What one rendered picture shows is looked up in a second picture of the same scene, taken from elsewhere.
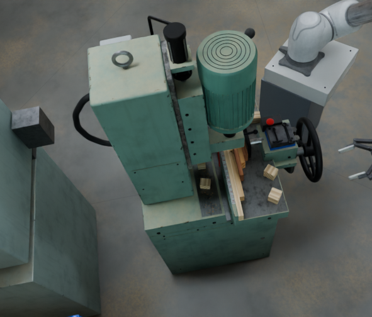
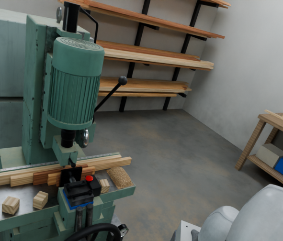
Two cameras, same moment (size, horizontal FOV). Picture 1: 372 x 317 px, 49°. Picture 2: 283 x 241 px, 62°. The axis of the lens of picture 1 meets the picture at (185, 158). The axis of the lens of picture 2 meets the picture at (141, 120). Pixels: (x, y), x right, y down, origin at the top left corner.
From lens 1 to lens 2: 1.29 m
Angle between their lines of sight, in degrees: 48
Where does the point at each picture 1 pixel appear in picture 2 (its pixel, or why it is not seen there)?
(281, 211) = not seen: outside the picture
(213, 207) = not seen: hidden behind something
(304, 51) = (205, 233)
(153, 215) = (11, 152)
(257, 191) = (20, 195)
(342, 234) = not seen: outside the picture
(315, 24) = (228, 218)
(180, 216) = (9, 165)
